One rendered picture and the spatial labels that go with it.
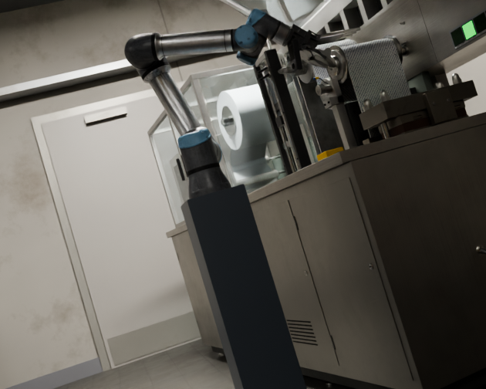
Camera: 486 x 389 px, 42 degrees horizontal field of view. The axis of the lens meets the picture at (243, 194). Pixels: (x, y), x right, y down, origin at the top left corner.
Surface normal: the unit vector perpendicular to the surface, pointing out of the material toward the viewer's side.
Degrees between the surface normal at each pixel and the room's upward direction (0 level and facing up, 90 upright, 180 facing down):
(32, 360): 90
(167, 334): 90
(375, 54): 90
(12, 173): 90
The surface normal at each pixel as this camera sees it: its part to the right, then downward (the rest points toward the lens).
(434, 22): -0.90, 0.25
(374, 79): 0.33, -0.16
